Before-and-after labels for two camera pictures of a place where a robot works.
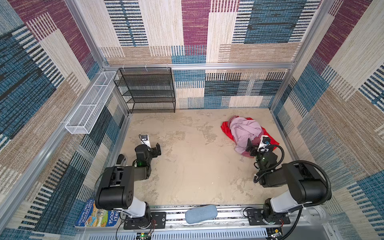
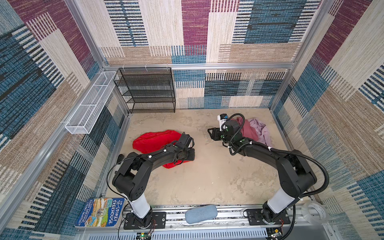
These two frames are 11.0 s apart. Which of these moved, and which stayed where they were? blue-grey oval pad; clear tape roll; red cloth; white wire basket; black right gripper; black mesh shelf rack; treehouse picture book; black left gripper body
Moved: red cloth; black right gripper; black left gripper body
Stayed: white wire basket; black mesh shelf rack; treehouse picture book; blue-grey oval pad; clear tape roll
